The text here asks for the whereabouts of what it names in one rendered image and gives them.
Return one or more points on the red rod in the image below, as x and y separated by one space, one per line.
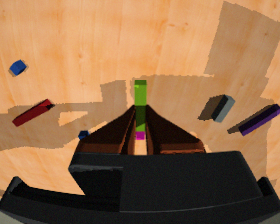
33 112

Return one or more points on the small magenta block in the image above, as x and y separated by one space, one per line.
140 135

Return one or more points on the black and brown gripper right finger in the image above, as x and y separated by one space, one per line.
168 138

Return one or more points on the lime green rod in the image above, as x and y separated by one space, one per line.
140 95

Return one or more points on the purple rod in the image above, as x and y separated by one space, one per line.
260 119

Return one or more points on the grey rectangular block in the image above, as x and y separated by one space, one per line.
223 108

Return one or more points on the small blue cube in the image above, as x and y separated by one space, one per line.
18 67

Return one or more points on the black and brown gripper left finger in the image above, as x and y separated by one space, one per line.
112 137

